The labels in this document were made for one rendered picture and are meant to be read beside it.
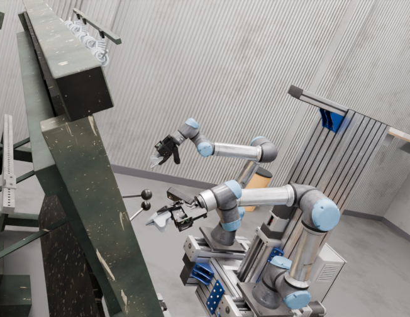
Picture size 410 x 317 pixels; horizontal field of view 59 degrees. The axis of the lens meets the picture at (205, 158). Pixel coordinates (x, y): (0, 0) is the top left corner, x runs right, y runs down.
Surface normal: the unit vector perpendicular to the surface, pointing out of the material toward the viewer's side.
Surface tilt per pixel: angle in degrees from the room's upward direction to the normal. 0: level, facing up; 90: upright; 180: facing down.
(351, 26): 90
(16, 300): 0
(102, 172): 90
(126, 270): 90
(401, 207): 90
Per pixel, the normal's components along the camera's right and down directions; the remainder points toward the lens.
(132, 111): 0.40, 0.42
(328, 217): 0.28, 0.26
